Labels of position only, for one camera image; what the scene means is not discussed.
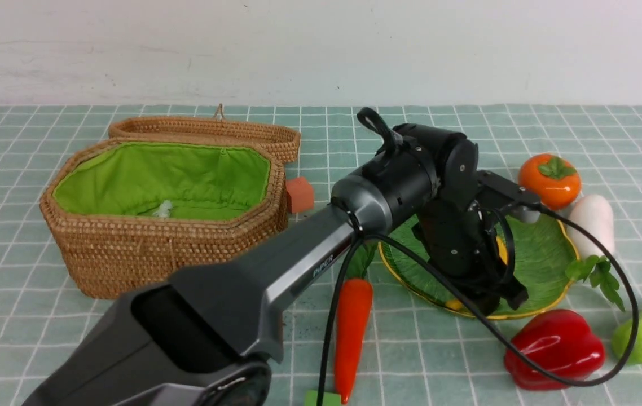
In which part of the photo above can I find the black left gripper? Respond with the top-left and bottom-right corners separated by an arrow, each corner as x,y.
413,192 -> 529,316

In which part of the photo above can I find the red toy bell pepper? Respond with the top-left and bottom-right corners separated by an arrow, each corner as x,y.
504,309 -> 606,391

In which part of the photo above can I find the orange toy carrot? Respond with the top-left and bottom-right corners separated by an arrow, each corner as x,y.
334,242 -> 377,405

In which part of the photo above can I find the orange toy persimmon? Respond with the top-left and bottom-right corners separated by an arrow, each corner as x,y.
518,153 -> 582,211

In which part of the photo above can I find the white toy radish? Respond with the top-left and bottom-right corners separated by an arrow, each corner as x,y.
566,195 -> 625,312

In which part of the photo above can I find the yellow toy banana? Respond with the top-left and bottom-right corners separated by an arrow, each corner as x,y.
445,237 -> 508,313

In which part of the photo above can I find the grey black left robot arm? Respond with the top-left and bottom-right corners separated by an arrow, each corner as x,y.
24,107 -> 528,405

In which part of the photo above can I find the green leaf-shaped glass plate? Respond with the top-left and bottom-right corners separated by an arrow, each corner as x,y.
377,216 -> 578,321

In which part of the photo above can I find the green foam cube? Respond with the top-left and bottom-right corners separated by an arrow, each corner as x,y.
303,390 -> 342,406

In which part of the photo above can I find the orange foam cube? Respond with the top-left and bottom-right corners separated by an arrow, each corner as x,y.
285,176 -> 314,214

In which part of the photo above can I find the woven wicker basket lid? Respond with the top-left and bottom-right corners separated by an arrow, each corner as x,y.
108,104 -> 301,164

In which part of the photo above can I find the woven wicker basket green lining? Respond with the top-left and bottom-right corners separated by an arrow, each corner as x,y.
39,139 -> 289,299

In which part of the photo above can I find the green checkered tablecloth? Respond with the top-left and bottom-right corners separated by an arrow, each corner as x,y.
0,104 -> 642,405

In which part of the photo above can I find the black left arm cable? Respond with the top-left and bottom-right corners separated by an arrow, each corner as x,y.
316,209 -> 640,406

